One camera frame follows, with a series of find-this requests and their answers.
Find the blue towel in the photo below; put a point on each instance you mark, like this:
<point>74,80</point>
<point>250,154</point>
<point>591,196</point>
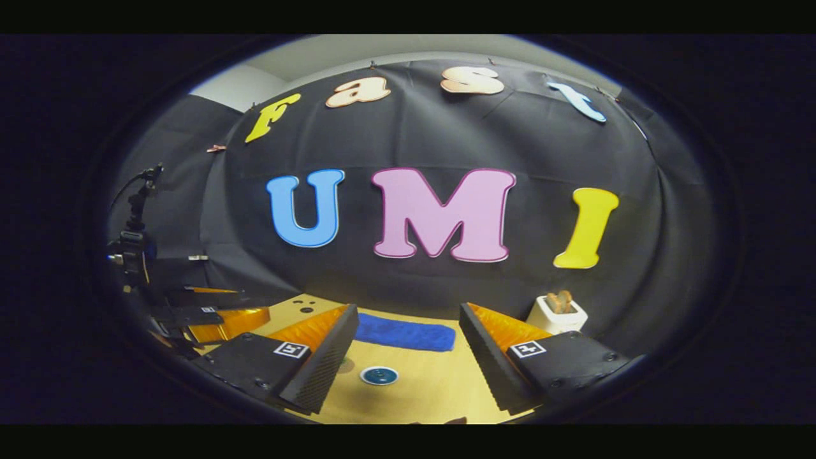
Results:
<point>405,333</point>

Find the toast slice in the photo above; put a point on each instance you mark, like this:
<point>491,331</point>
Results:
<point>560,301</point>

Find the white toaster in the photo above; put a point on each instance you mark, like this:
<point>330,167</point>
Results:
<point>561,322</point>

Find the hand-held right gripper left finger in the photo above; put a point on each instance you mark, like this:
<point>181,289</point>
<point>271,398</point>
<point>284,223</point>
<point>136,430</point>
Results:
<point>325,370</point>

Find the grey teacup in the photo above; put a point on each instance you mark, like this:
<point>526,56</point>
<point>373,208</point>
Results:
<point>396,376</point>

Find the black backdrop cloth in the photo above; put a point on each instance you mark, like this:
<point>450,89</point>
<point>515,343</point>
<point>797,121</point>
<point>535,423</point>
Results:
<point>414,140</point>

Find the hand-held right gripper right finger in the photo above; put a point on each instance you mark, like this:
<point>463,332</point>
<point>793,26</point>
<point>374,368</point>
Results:
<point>488,370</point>

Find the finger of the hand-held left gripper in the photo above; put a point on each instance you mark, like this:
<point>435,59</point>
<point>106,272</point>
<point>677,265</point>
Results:
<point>191,317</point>
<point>204,299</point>

